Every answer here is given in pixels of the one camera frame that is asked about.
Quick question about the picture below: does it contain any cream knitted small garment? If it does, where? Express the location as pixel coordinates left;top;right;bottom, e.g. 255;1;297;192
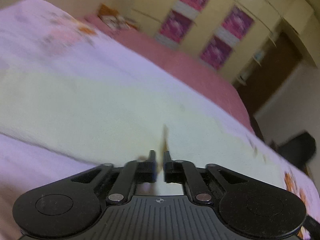
1;68;283;187

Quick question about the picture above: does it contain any pink checked bed cover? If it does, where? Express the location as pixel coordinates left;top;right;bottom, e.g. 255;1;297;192
81;15;253;132

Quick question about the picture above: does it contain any black chair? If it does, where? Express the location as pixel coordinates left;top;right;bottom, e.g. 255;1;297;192
269;131;317;170

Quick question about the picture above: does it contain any magenta poster lower right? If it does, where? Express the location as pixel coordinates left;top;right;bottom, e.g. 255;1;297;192
200;35;233;70

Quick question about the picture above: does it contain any magenta poster lower left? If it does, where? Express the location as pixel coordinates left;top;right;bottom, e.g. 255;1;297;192
159;10;193;43

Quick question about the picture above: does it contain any dark brown wooden door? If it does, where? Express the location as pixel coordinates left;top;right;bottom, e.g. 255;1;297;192
236;31;303;117

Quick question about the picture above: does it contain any cream wardrobe with doors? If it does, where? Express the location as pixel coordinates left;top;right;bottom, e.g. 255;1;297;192
128;0;319;81

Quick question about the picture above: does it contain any orange white patterned pillow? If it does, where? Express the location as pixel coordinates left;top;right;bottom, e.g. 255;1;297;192
98;4;139;30

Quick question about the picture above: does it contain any magenta poster upper right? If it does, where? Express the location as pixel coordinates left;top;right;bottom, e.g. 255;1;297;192
221;6;254;40

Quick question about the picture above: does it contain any cream open shelf unit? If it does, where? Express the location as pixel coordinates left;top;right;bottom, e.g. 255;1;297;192
233;31;279;89

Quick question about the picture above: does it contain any lilac floral bed sheet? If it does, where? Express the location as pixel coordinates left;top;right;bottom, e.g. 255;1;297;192
1;0;319;239

